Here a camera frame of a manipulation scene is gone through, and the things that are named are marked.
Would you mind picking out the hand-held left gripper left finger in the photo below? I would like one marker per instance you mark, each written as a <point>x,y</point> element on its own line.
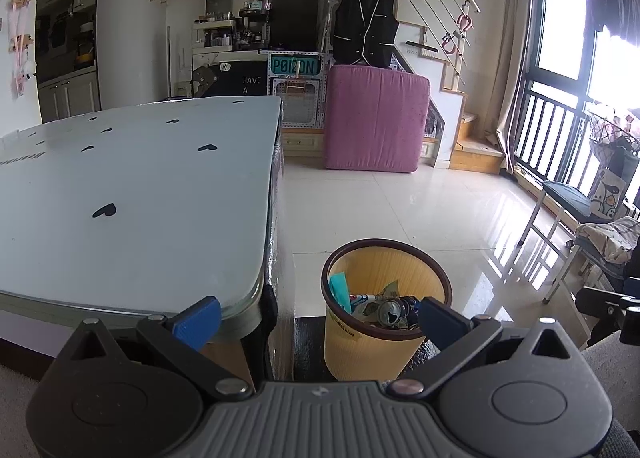
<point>197,325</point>

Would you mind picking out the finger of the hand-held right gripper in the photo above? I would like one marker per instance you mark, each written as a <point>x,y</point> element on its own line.
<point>597,303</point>

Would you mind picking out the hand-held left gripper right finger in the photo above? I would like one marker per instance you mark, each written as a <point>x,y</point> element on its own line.
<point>440,325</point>

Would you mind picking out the blue drink can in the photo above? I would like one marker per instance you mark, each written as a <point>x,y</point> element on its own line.
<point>395,310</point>

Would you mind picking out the yellow plastic waste bin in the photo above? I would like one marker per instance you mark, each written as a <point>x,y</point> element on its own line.
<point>370,353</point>

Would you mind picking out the blue white snack wrapper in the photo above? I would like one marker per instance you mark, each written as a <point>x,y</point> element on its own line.
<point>365,308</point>

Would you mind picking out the dark cloth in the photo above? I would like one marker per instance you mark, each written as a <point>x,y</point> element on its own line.
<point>625,273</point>

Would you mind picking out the white metal chair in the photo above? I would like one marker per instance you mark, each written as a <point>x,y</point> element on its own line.
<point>567,263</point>

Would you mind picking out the grey cloth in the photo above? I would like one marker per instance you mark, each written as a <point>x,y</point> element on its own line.
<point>620,388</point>

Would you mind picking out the white patterned cloth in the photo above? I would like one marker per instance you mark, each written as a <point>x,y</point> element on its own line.
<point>610,238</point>

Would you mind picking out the cartoon paper bag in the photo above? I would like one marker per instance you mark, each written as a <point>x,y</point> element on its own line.
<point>607,193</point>

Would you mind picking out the white chair with blue cushion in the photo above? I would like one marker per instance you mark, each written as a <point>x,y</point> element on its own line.
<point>565,193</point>

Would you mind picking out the wooden staircase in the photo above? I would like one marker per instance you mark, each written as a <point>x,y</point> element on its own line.
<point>475,158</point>

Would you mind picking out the black balcony railing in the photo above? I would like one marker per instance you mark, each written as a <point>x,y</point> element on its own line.
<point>555,99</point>

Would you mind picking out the cream low drawer unit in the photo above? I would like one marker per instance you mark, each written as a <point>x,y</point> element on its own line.
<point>302,143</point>

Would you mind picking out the pink folded mattress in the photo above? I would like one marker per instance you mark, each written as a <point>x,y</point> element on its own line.
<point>375,118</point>

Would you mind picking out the white perforated cabinet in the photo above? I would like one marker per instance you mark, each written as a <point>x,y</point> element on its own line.
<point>295,103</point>

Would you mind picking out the black letter board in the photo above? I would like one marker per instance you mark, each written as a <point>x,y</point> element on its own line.
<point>250,83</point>

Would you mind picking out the beige curtain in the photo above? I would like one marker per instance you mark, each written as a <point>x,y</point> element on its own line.
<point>515,63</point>

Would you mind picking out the kitchen cabinets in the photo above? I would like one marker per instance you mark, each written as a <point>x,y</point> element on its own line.
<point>70,98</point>

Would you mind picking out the black framed window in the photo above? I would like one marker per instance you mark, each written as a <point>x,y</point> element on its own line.
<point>535,38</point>

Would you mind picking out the teal sign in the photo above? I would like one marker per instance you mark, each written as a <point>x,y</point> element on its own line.
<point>295,66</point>

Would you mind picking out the black brush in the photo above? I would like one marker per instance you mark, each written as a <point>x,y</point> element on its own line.
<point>422,45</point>

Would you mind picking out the red hook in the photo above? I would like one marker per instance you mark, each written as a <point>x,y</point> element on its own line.
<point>465,22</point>
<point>448,44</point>

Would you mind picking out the shelf rack with bottles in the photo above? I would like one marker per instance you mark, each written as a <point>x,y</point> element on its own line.
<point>225,33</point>

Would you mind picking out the black vest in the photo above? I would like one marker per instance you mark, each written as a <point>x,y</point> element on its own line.
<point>365,28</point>

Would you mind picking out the pink hanging wall decoration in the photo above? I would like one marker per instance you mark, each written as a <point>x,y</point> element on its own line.
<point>20,43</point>

